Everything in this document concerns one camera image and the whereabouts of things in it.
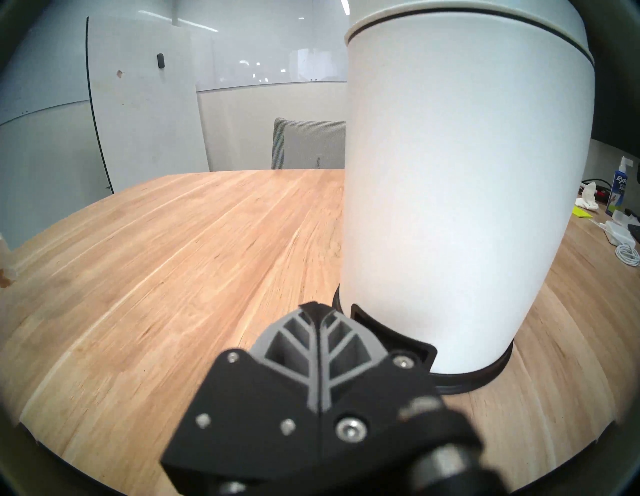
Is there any bundle of whiteboard markers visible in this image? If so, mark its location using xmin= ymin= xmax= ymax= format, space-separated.
xmin=580 ymin=179 xmax=614 ymax=202

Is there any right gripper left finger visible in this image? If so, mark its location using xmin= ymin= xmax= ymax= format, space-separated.
xmin=160 ymin=302 xmax=322 ymax=496

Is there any white charger cable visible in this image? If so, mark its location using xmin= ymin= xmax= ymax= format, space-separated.
xmin=590 ymin=220 xmax=640 ymax=269

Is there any glass wall board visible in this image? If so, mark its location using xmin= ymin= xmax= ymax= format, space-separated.
xmin=172 ymin=0 xmax=353 ymax=94

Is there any wall whiteboard with handwriting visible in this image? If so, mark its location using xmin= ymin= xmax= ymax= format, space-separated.
xmin=0 ymin=30 xmax=92 ymax=127

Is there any grey mesh-back chair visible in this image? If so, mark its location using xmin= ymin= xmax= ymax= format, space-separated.
xmin=271 ymin=118 xmax=347 ymax=171

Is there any white pedal trash can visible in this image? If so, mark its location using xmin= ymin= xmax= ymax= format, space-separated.
xmin=332 ymin=0 xmax=596 ymax=398

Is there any large black wall screen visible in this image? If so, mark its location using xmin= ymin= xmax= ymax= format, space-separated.
xmin=590 ymin=30 xmax=640 ymax=153

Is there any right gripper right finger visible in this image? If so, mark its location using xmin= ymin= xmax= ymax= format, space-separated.
xmin=319 ymin=309 xmax=507 ymax=496

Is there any rolling whiteboard on stand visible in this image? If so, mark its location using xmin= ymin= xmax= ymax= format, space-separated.
xmin=86 ymin=16 xmax=210 ymax=194

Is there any small crumpled white tissue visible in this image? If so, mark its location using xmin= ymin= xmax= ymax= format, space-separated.
xmin=575 ymin=181 xmax=600 ymax=211

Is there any whiteboard cleaner spray bottle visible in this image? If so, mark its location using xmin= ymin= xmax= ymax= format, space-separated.
xmin=605 ymin=156 xmax=634 ymax=219

